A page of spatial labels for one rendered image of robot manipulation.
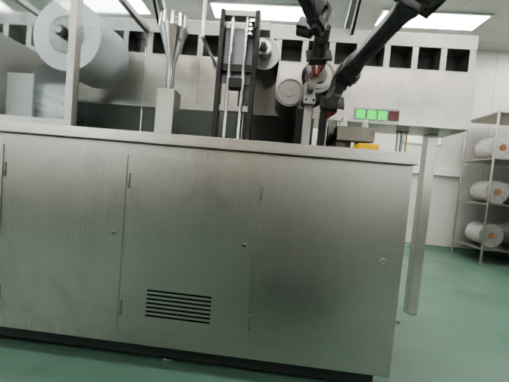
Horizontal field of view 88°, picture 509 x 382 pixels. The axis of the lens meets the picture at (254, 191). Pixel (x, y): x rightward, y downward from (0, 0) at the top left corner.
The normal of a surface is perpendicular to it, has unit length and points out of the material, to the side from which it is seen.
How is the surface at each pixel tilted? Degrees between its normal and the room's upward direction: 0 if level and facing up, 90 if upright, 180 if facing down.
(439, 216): 90
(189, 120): 90
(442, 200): 90
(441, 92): 90
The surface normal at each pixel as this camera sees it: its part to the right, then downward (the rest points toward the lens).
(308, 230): -0.07, 0.04
